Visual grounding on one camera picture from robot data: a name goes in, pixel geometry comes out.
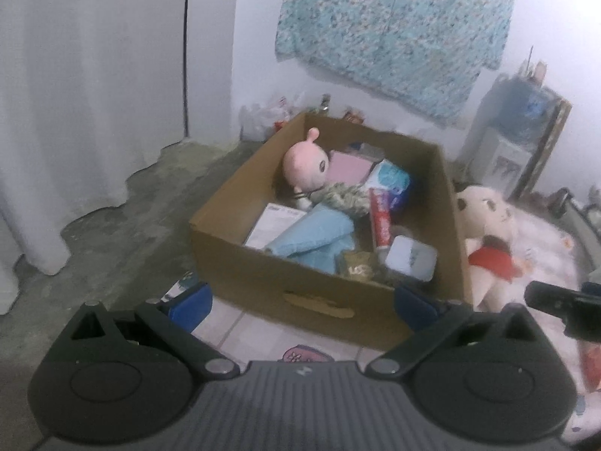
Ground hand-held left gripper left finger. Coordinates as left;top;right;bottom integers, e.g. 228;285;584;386
70;283;238;379

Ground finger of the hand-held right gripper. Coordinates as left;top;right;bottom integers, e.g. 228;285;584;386
523;281;601;339

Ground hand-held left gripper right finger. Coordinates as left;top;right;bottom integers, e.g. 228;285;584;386
366;286;541;379

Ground white paper cup container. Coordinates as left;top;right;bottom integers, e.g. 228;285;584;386
385;235;437;283

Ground gold tissue pack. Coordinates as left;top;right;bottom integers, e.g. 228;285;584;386
340;250;390;283

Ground brown cardboard box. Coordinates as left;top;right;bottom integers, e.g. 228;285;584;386
188;110;475;353

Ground plush doll with red shirt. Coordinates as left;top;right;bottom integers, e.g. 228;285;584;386
453;184;533;313

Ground red and white toothpaste tube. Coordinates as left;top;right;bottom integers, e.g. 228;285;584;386
368;188;395;250

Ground white paper leaflet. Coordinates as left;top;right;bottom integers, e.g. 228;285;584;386
244;202;308;250

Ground teal towel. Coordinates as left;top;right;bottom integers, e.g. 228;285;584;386
263;204;355;275

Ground blue and white tissue pack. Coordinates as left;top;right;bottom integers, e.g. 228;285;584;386
366;160;411;212

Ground grey-green fluffy scarf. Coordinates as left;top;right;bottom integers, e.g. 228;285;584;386
307;182;371;217

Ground red and pink wet wipes pack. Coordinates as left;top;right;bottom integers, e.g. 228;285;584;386
326;150;376;185

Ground pink plush toy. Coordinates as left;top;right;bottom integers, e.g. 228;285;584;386
282;127;332;210

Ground checked floral bedsheet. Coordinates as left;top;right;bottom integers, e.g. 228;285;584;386
160;188;601;437

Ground white water dispenser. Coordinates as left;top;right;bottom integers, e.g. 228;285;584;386
462;75;559;198

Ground plastic bags with red print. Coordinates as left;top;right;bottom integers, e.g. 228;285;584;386
239;96;311;142

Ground white curtain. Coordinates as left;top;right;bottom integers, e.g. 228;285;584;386
0;0;240;315

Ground wooden frame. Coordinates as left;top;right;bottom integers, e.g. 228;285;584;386
512;98;574;203

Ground black cable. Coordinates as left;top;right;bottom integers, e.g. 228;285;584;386
181;0;194;137

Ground floral cloth on wall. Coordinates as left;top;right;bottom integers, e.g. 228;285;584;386
275;0;517;120

